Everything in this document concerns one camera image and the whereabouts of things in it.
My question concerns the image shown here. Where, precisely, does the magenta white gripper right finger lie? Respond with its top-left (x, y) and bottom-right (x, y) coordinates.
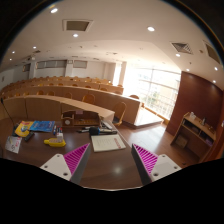
top-left (132, 144), bottom-right (181, 185)

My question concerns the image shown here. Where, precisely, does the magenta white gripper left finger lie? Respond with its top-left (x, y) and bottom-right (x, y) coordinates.
top-left (41, 143), bottom-right (90, 184)

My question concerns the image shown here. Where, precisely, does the yellow plastic bottle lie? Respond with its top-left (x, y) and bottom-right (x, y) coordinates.
top-left (44, 138), bottom-right (66, 147)

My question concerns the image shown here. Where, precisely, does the small white bottle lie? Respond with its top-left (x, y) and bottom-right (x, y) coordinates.
top-left (56, 132), bottom-right (63, 142)

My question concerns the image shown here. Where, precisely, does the black microphone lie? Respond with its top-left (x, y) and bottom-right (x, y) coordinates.
top-left (89, 127), bottom-right (117, 136)

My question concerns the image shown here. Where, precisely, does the blue book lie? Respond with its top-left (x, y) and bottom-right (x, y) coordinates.
top-left (30, 121), bottom-right (55, 132)

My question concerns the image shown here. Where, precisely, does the white notebook with red text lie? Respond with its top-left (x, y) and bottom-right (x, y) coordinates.
top-left (91, 134), bottom-right (126, 152)

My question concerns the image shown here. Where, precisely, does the wooden desk organizer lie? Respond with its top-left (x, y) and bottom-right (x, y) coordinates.
top-left (61, 110), bottom-right (101, 127)

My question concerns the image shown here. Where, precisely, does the black remote control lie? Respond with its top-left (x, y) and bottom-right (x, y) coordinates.
top-left (24, 132), bottom-right (35, 142)

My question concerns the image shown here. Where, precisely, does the wooden side cabinet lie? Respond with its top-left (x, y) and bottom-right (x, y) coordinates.
top-left (171, 112), bottom-right (216, 161)

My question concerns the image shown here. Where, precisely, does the wooden chair near desk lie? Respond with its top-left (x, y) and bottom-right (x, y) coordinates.
top-left (113, 102), bottom-right (126, 126)

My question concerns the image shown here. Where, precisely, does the yellow book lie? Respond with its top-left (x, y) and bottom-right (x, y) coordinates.
top-left (15, 121), bottom-right (33, 137)

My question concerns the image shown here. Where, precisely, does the white printed leaflet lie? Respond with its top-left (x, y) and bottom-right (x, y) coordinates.
top-left (5, 136), bottom-right (22, 154)

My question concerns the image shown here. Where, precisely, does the wooden chair second row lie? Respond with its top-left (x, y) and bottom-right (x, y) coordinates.
top-left (82, 94), bottom-right (95, 104)

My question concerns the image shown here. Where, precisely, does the curved front wooden desk row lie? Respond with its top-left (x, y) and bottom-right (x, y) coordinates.
top-left (1, 86), bottom-right (141, 124)

